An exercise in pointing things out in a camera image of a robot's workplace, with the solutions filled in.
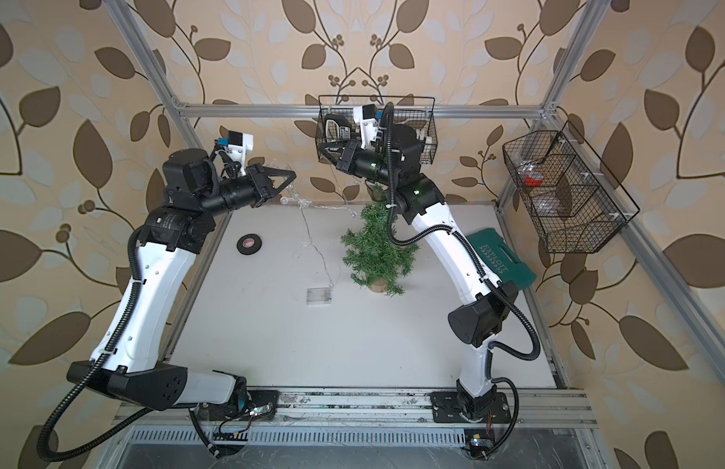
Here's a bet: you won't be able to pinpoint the black tape roll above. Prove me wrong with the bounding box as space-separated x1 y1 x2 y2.
237 234 263 256

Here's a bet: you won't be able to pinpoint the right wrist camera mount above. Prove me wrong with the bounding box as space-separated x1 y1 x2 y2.
353 104 379 150

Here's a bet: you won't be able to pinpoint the side black wire basket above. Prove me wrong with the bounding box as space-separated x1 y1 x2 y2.
502 121 640 254

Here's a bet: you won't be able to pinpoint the clear battery box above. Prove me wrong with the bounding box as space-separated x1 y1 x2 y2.
306 286 332 306

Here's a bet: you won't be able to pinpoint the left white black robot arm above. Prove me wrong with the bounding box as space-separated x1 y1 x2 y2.
36 145 296 462

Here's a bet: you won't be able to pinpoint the small green christmas tree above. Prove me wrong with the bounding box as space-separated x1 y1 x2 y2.
341 184 419 296

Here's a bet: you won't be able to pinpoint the red item in basket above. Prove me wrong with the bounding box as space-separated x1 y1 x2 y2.
517 163 544 188

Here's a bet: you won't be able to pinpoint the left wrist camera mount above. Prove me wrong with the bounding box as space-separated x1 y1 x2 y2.
215 131 254 179

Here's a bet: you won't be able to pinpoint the clear wire string lights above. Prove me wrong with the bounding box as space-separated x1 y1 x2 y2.
257 159 364 306

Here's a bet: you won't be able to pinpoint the green plastic tool case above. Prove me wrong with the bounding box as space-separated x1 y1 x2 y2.
467 228 536 290

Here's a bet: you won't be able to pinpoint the aluminium frame post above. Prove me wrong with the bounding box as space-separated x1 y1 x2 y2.
103 0 209 152

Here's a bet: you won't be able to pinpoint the back black wire basket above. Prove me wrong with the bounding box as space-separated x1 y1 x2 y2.
315 94 438 165

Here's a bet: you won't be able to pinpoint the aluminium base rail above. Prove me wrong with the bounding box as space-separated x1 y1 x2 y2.
112 385 598 429

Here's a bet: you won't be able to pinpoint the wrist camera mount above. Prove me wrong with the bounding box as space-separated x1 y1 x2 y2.
215 131 254 179
353 104 379 150

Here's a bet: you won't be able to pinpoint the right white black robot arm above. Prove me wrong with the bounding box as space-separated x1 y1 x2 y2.
317 103 541 422

